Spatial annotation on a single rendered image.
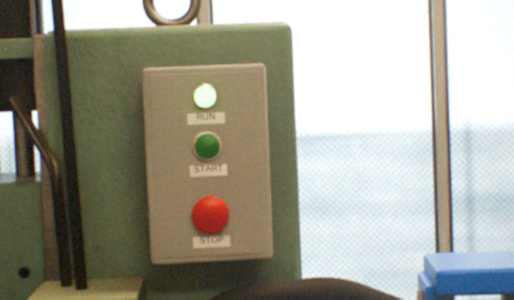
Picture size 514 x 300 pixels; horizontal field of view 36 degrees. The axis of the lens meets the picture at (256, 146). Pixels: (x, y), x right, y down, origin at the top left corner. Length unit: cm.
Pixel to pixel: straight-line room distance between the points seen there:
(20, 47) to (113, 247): 22
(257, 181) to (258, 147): 3
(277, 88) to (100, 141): 16
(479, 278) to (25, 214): 84
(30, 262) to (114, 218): 10
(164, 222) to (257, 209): 8
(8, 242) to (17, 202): 4
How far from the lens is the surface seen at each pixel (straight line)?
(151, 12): 82
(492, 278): 140
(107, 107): 71
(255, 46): 71
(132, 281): 71
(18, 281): 79
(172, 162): 65
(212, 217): 64
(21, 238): 78
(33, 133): 75
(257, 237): 66
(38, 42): 76
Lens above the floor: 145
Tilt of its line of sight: 3 degrees down
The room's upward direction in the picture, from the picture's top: 2 degrees counter-clockwise
